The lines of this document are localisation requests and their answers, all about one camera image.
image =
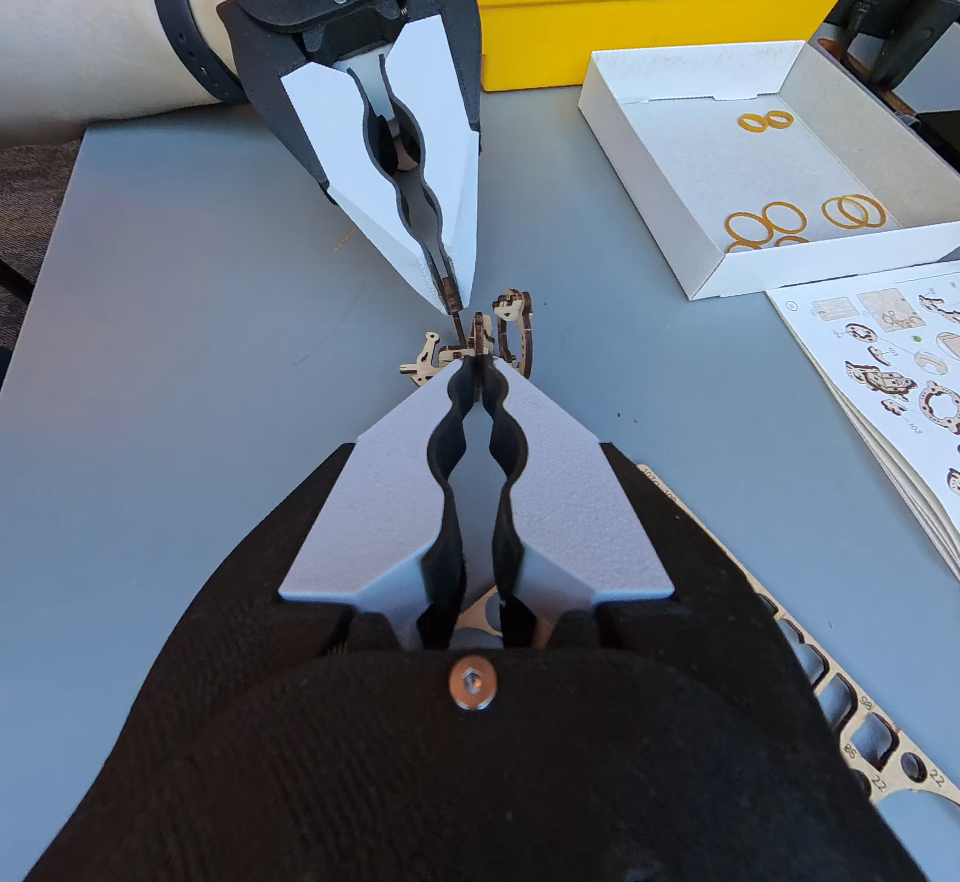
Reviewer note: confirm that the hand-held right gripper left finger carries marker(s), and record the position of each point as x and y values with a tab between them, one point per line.
375	515

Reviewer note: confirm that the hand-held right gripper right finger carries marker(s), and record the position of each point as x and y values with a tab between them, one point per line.
577	515

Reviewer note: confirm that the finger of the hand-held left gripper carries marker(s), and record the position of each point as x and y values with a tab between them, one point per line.
330	140
442	117

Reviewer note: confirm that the small wooden model part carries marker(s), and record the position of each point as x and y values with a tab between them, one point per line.
452	291

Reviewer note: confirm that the wooden model subassembly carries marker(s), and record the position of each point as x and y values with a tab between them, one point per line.
510	308

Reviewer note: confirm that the person's left forearm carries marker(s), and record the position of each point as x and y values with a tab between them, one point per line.
82	35

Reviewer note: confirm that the laser-cut plywood parts sheet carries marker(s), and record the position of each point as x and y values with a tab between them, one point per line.
870	706

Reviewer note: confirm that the thin yellow scrap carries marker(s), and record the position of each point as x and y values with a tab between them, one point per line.
345	240

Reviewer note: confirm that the black wristband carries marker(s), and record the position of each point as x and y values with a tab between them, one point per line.
180	50

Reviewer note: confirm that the yellow plastic bin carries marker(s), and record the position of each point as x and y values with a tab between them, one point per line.
637	35

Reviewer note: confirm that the white cardboard box tray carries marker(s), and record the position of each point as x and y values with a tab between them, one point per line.
675	147

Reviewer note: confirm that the group of yellow rubber bands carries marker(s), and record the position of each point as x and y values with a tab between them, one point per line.
763	121

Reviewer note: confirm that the illustrated instruction booklet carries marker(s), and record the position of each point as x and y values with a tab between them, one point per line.
862	342

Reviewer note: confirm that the black metal table leg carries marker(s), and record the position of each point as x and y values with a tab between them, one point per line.
15	284

